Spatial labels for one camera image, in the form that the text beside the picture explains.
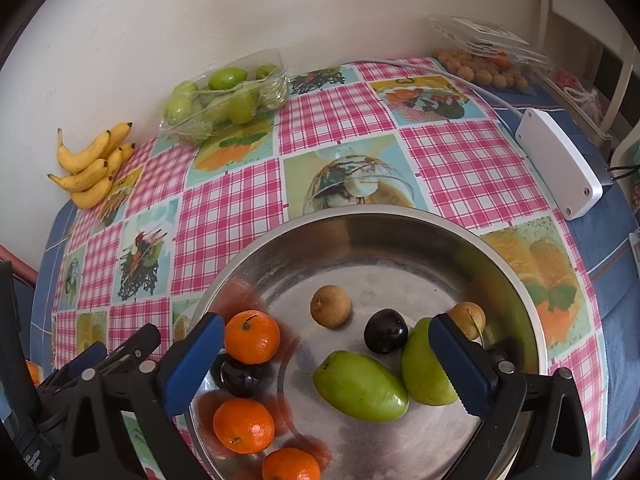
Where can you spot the orange bottle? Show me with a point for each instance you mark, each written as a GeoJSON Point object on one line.
{"type": "Point", "coordinates": [32, 372]}

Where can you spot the pile of tan longans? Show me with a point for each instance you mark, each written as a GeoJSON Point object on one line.
{"type": "Point", "coordinates": [482, 76]}

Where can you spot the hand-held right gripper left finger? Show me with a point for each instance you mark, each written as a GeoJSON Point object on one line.
{"type": "Point", "coordinates": [192, 360]}

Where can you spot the white power adapter box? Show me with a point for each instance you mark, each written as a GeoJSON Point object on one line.
{"type": "Point", "coordinates": [560, 160]}

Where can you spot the orange mandarin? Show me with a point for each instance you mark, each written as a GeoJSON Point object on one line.
{"type": "Point", "coordinates": [243, 425]}
{"type": "Point", "coordinates": [291, 465]}
{"type": "Point", "coordinates": [251, 336]}

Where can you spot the clear plastic clamshell box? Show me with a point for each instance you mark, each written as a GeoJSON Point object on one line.
{"type": "Point", "coordinates": [480, 30]}

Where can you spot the yellow banana bunch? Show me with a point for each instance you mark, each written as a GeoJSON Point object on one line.
{"type": "Point", "coordinates": [85, 175]}

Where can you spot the pile of packed green jujubes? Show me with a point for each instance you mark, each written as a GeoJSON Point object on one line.
{"type": "Point", "coordinates": [227, 78]}

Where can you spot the pink checked printed tablecloth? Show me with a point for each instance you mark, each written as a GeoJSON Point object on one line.
{"type": "Point", "coordinates": [225, 210]}

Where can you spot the clear wrapped plastic tray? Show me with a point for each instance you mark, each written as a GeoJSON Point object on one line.
{"type": "Point", "coordinates": [270, 95]}

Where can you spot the green jujube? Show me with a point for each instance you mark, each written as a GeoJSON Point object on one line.
{"type": "Point", "coordinates": [422, 370]}
{"type": "Point", "coordinates": [360, 392]}

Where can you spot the reddish curved furniture edge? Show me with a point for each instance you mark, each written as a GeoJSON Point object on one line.
{"type": "Point", "coordinates": [17, 260]}

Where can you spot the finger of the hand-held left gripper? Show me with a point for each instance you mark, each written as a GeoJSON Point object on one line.
{"type": "Point", "coordinates": [85, 360]}
{"type": "Point", "coordinates": [132, 342]}

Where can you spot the brown kiwi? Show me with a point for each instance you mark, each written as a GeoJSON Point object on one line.
{"type": "Point", "coordinates": [330, 306]}

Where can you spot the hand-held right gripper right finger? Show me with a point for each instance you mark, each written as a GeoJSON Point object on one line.
{"type": "Point", "coordinates": [457, 365]}

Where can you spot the steel bowl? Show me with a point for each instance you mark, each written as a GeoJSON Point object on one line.
{"type": "Point", "coordinates": [380, 280]}

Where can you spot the white chair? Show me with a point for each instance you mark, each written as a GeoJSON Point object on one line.
{"type": "Point", "coordinates": [547, 10]}

